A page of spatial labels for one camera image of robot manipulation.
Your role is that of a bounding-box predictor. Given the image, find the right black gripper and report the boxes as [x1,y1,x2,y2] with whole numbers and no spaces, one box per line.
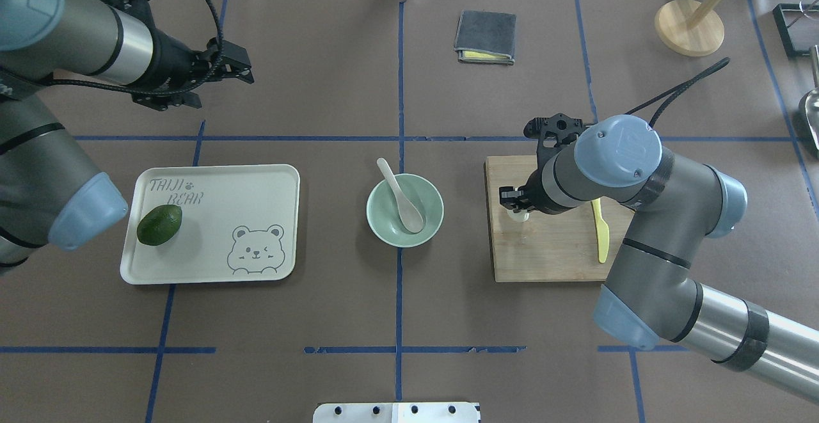
[499,170,564,215]

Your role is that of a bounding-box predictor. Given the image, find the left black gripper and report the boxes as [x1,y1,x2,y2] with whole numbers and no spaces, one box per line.
[131,28,255,111]

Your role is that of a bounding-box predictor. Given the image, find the white ceramic soup spoon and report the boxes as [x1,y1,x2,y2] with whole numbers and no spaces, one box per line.
[376,157,425,234]

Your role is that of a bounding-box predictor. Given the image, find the white steamed bun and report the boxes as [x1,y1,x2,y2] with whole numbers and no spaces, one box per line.
[508,210,530,223]

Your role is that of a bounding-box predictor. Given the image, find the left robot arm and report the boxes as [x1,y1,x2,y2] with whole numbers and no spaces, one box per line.
[1,0,254,273]

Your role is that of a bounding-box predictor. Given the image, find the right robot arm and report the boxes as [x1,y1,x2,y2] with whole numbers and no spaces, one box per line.
[499,113,818,403]

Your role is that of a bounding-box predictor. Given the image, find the light green bowl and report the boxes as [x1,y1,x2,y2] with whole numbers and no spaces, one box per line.
[365,174,445,248]

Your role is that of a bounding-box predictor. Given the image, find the bamboo cutting board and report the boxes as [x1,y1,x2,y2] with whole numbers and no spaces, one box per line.
[484,156,634,282]

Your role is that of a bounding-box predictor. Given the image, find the yellow plastic knife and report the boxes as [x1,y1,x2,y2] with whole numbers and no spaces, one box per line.
[591,198,610,264]

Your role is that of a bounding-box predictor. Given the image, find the cream bear serving tray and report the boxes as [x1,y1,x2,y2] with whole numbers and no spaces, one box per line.
[120,164,299,284]

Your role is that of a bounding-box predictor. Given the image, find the green avocado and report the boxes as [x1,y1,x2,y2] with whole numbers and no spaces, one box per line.
[137,204,182,247]

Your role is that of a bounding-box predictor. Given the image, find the grey folded cloth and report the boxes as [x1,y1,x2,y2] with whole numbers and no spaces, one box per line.
[454,11,517,65]

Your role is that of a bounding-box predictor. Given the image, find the wooden mug tree stand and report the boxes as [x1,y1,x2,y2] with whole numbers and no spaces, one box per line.
[653,0,725,58]

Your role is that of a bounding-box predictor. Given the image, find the metal scoop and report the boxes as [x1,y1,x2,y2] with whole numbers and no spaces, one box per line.
[797,45,818,158]

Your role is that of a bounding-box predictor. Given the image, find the black glass rack tray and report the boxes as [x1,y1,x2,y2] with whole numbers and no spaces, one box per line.
[772,3,818,58]

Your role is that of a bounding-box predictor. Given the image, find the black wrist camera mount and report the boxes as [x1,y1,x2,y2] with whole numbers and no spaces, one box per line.
[523,113,588,166]

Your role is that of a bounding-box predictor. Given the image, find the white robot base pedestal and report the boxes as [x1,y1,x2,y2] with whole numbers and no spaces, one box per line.
[312,401,482,422]

